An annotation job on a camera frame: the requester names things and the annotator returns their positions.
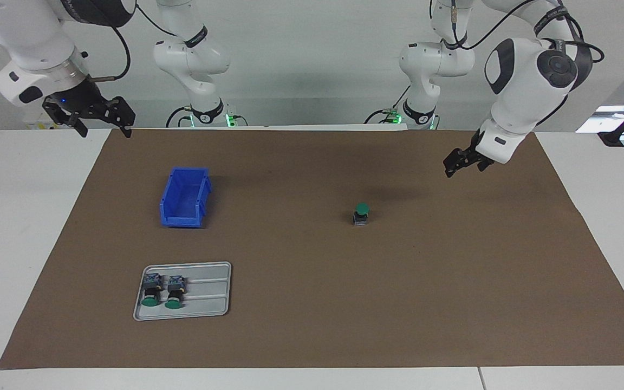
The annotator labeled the brown table mat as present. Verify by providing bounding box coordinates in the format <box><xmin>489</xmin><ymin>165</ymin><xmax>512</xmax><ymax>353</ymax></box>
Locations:
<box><xmin>0</xmin><ymin>128</ymin><xmax>624</xmax><ymax>370</ymax></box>

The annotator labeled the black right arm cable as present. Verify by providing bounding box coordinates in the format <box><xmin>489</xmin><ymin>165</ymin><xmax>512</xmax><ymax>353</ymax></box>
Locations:
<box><xmin>86</xmin><ymin>0</ymin><xmax>193</xmax><ymax>83</ymax></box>

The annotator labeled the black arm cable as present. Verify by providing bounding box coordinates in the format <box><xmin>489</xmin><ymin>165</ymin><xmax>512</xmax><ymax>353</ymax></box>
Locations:
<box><xmin>450</xmin><ymin>0</ymin><xmax>605</xmax><ymax>125</ymax></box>
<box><xmin>86</xmin><ymin>0</ymin><xmax>193</xmax><ymax>83</ymax></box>

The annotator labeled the blue plastic storage bin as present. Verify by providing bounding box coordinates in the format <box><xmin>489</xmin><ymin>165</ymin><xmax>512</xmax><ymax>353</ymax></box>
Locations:
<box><xmin>159</xmin><ymin>167</ymin><xmax>212</xmax><ymax>229</ymax></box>

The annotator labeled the silver metal tray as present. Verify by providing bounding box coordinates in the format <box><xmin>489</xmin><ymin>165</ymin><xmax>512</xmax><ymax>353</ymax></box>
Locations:
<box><xmin>133</xmin><ymin>262</ymin><xmax>232</xmax><ymax>321</ymax></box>

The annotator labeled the white background machine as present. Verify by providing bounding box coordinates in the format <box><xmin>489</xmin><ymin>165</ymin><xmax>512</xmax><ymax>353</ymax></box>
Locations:
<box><xmin>576</xmin><ymin>105</ymin><xmax>624</xmax><ymax>136</ymax></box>

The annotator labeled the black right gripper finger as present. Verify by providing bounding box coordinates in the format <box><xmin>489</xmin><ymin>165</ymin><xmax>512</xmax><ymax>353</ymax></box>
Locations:
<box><xmin>43</xmin><ymin>100</ymin><xmax>88</xmax><ymax>136</ymax></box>
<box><xmin>103</xmin><ymin>96</ymin><xmax>135</xmax><ymax>138</ymax></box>

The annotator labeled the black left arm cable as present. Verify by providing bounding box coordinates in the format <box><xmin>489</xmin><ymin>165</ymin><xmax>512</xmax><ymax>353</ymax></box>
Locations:
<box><xmin>450</xmin><ymin>0</ymin><xmax>605</xmax><ymax>125</ymax></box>

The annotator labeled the black base power cable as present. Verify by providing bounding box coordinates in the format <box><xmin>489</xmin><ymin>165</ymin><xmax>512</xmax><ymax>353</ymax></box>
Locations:
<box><xmin>365</xmin><ymin>84</ymin><xmax>413</xmax><ymax>125</ymax></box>
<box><xmin>165</xmin><ymin>105</ymin><xmax>194</xmax><ymax>128</ymax></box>

